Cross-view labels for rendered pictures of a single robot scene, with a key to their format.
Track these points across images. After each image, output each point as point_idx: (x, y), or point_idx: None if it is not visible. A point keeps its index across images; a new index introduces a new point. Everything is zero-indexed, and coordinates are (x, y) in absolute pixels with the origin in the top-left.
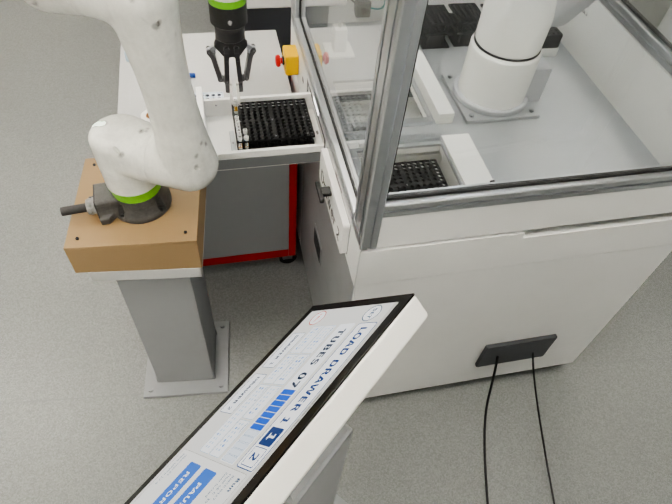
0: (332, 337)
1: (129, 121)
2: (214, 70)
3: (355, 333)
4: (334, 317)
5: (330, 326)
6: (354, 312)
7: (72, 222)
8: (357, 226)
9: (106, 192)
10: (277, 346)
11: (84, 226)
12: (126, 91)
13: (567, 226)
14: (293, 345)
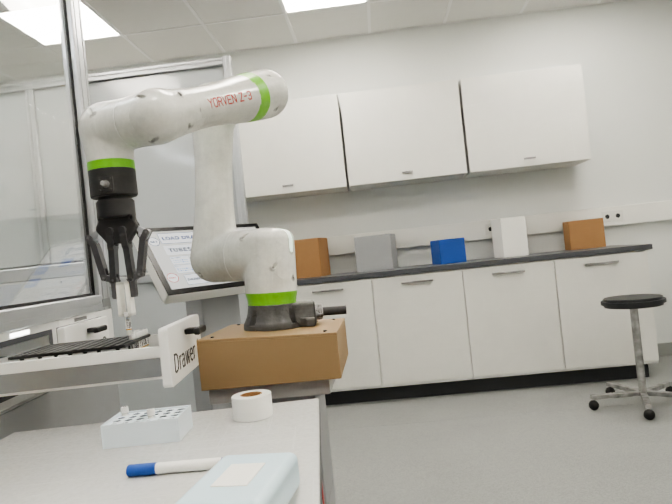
0: (175, 252)
1: (254, 229)
2: (67, 492)
3: (167, 240)
4: (166, 264)
5: (172, 260)
6: (158, 253)
7: (340, 321)
8: (105, 296)
9: (300, 301)
10: (200, 287)
11: (328, 321)
12: (301, 443)
13: None
14: (193, 274)
